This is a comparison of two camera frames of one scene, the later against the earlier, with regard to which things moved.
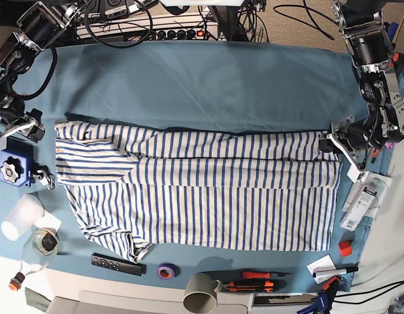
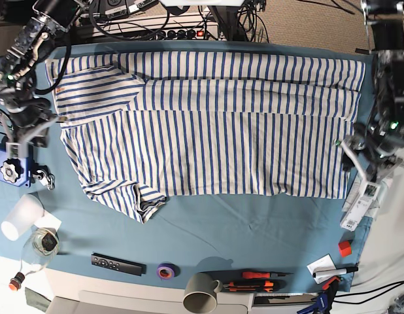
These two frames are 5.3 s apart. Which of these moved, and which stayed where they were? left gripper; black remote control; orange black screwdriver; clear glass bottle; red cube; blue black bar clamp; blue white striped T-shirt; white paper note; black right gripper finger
Moved: black right gripper finger; blue white striped T-shirt; left gripper
Stayed: black remote control; orange black screwdriver; blue black bar clamp; red cube; clear glass bottle; white paper note
